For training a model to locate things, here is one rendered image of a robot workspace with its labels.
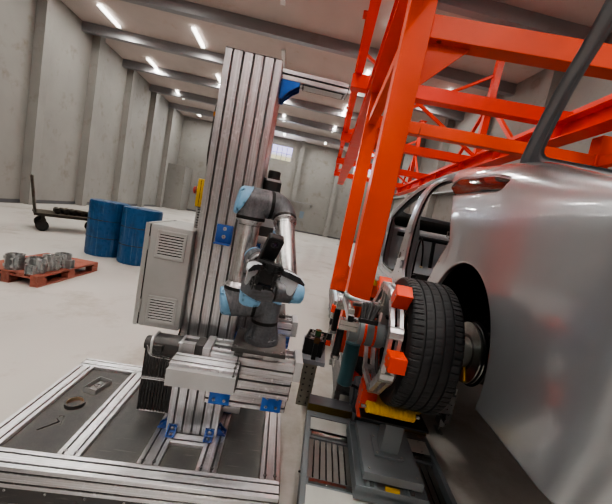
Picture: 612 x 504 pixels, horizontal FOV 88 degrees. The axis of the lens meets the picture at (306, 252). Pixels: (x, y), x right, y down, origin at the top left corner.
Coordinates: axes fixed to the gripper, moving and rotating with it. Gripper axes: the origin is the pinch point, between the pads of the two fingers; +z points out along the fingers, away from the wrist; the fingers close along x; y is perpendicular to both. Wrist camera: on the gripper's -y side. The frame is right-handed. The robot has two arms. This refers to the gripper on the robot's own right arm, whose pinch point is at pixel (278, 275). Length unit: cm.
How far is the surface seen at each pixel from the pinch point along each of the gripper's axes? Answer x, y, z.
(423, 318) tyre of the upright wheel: -80, 8, -36
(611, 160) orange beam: -379, -195, -173
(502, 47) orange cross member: -117, -156, -92
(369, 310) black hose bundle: -63, 14, -51
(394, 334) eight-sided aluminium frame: -71, 19, -39
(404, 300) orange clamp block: -73, 3, -43
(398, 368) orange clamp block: -71, 30, -30
